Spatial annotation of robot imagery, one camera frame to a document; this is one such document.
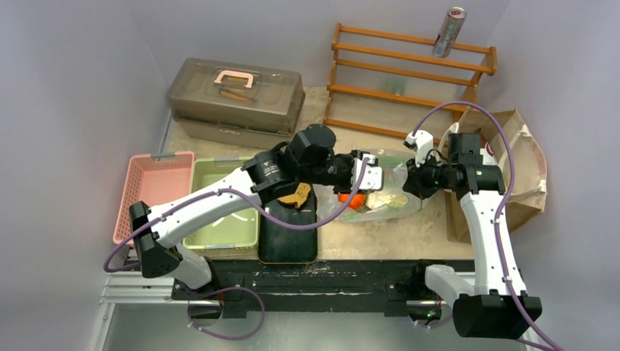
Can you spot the black tray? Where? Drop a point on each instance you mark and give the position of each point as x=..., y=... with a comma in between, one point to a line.
x=280, y=245

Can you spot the small orange pumpkin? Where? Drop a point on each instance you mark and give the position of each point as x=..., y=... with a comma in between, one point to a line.
x=352, y=199

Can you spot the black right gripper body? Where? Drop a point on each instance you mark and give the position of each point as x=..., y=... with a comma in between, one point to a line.
x=416, y=178

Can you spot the brown translucent storage box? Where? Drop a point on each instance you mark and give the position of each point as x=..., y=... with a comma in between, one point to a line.
x=260, y=117

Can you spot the brown bread piece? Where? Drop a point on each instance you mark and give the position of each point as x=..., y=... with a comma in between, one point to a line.
x=298, y=198

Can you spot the silver drink can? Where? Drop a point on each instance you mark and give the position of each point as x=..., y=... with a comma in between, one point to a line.
x=449, y=31

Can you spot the snack packet in paper bag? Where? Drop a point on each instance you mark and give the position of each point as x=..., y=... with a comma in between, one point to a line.
x=487, y=151

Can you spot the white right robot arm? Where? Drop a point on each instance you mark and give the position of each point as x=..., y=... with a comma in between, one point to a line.
x=497, y=305

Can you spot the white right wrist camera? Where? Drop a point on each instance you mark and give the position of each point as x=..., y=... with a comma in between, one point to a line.
x=421, y=142

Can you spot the pink plastic basket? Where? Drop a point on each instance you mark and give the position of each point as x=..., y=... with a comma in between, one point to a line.
x=154, y=179

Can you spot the pink box handle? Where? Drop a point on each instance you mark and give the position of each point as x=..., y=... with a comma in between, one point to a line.
x=247, y=77

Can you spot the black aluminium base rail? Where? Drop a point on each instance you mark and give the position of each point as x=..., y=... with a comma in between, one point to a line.
x=394, y=288

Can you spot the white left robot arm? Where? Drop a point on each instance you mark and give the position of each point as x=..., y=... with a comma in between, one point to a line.
x=158, y=231

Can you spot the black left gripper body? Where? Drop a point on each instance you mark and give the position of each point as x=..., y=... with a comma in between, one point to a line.
x=340, y=170

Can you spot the green plastic basket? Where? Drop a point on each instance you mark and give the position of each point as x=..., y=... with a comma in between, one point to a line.
x=238, y=231

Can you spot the white cauliflower piece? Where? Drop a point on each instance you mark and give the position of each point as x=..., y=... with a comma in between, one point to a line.
x=377, y=200

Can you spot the clear plastic grocery bag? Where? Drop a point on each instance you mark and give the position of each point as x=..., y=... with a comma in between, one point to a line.
x=393, y=163

